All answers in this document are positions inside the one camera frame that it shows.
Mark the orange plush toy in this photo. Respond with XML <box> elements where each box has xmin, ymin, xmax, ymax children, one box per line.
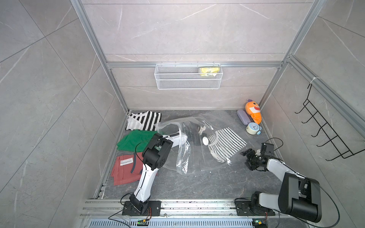
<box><xmin>245</xmin><ymin>99</ymin><xmax>262</xmax><ymax>124</ymax></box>

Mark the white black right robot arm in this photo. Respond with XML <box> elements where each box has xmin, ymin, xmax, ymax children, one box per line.
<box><xmin>241</xmin><ymin>149</ymin><xmax>322</xmax><ymax>223</ymax></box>

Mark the clear plastic vacuum bag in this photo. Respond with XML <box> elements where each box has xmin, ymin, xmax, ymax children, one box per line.
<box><xmin>156</xmin><ymin>110</ymin><xmax>257</xmax><ymax>175</ymax></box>

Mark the purple glasses case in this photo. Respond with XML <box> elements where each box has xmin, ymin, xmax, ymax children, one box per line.
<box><xmin>237</xmin><ymin>110</ymin><xmax>251</xmax><ymax>126</ymax></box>

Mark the red shirt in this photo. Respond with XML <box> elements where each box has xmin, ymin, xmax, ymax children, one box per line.
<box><xmin>111</xmin><ymin>153</ymin><xmax>144</xmax><ymax>186</ymax></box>

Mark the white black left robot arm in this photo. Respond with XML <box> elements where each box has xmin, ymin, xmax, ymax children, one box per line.
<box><xmin>129</xmin><ymin>133</ymin><xmax>188</xmax><ymax>214</ymax></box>

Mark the aluminium mounting rail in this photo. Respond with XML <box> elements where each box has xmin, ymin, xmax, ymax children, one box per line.
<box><xmin>78</xmin><ymin>199</ymin><xmax>278</xmax><ymax>219</ymax></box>

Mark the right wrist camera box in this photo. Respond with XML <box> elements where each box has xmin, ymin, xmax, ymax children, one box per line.
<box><xmin>260</xmin><ymin>142</ymin><xmax>275</xmax><ymax>156</ymax></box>

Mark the thin striped white shirt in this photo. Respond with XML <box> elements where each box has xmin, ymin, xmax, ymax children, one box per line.
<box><xmin>207</xmin><ymin>127</ymin><xmax>247</xmax><ymax>163</ymax></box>

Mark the green shirt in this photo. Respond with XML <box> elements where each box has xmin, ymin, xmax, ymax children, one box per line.
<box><xmin>117</xmin><ymin>130</ymin><xmax>157</xmax><ymax>153</ymax></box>

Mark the white wire mesh basket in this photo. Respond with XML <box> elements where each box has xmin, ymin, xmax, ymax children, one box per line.
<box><xmin>154</xmin><ymin>63</ymin><xmax>223</xmax><ymax>90</ymax></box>

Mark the yellow item in basket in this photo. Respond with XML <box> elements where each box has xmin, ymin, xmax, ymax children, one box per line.
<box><xmin>198</xmin><ymin>66</ymin><xmax>221</xmax><ymax>77</ymax></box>

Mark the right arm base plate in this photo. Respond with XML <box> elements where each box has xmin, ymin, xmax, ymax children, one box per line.
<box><xmin>234</xmin><ymin>198</ymin><xmax>275</xmax><ymax>216</ymax></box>

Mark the black wire hook rack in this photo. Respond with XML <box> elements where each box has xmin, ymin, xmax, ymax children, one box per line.
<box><xmin>295</xmin><ymin>84</ymin><xmax>365</xmax><ymax>162</ymax></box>

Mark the black white striped tank top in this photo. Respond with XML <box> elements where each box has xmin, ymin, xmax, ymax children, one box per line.
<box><xmin>125</xmin><ymin>111</ymin><xmax>162</xmax><ymax>131</ymax></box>

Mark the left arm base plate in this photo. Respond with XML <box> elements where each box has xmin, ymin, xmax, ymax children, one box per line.
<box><xmin>122</xmin><ymin>200</ymin><xmax>162</xmax><ymax>216</ymax></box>

